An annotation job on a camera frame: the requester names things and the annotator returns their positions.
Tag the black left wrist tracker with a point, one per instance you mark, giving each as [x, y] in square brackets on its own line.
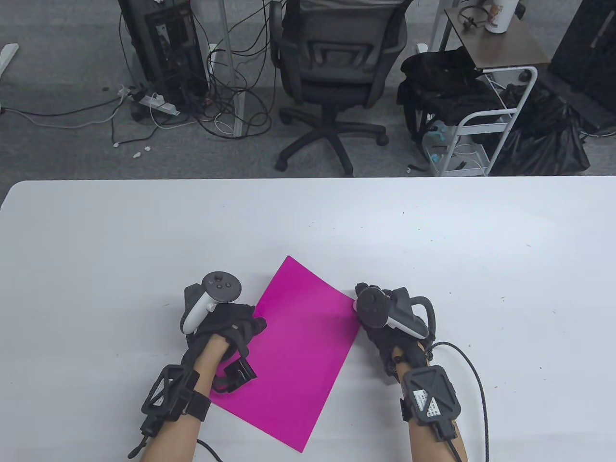
[168, 394]

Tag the black right wrist tracker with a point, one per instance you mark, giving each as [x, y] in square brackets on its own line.
[429, 394]

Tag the person's left thumb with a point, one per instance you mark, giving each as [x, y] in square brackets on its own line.
[251, 332]

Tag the black left wrist camera module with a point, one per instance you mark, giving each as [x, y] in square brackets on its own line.
[238, 375]

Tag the white grey right hand controller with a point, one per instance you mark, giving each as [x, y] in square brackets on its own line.
[385, 310]

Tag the person's left hand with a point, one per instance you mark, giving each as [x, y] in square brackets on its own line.
[226, 332]

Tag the black trash bag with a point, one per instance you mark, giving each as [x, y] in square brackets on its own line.
[544, 139]

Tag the white grey hand controller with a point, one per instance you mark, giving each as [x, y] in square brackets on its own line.
[385, 310]
[211, 293]

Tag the white desk foot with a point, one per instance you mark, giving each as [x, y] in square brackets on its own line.
[7, 55]

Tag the person's right fingers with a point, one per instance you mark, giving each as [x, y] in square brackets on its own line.
[364, 288]

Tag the white rolling cart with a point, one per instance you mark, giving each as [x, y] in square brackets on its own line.
[495, 53]

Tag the person's left forearm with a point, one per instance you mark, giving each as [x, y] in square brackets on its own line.
[192, 414]

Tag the magenta paper sheet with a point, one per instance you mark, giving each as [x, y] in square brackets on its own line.
[298, 346]

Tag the person's right forearm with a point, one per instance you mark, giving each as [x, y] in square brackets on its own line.
[433, 440]

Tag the black wrist tracker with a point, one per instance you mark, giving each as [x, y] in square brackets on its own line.
[168, 394]
[429, 394]

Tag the white grey left hand controller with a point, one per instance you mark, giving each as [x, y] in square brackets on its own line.
[211, 293]

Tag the person's right hand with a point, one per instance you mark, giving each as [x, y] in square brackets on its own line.
[385, 344]

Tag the white power strip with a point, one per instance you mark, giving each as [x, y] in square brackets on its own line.
[159, 103]

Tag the white printed bottle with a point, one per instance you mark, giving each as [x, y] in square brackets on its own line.
[500, 14]

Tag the black office chair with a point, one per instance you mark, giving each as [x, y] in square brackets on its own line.
[332, 57]

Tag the black backpack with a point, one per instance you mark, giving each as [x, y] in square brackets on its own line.
[442, 82]

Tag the black computer tower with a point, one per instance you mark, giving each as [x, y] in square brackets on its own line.
[163, 48]

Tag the large black case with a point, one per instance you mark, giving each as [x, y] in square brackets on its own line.
[584, 53]

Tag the white desk leg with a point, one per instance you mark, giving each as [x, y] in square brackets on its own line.
[232, 72]

